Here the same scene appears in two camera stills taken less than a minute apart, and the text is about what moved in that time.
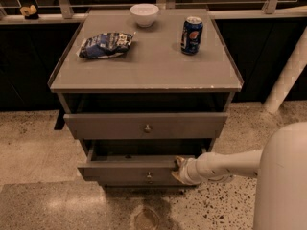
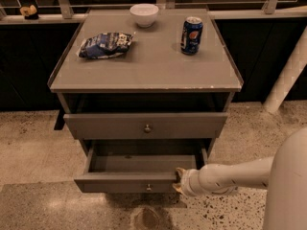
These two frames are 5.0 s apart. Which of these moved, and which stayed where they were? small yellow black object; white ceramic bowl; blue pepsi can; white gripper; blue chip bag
Moved: white gripper
Stayed: small yellow black object; blue chip bag; blue pepsi can; white ceramic bowl
